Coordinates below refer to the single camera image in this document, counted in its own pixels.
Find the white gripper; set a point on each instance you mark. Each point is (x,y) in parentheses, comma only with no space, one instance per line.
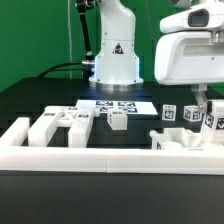
(190,58)

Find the small tagged nut cube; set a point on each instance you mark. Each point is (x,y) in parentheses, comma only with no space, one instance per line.
(169,112)
(191,113)

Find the white chair seat part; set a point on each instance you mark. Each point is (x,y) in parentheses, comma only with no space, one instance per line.
(175,139)

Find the white U-shaped fence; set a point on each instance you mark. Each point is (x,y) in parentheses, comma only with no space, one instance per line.
(170,159)

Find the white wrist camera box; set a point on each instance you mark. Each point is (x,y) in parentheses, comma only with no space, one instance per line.
(207,16)

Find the white tag sheet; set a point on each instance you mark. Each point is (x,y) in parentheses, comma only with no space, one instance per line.
(129,107)

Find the white chair back frame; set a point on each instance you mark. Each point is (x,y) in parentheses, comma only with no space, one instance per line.
(79,122)

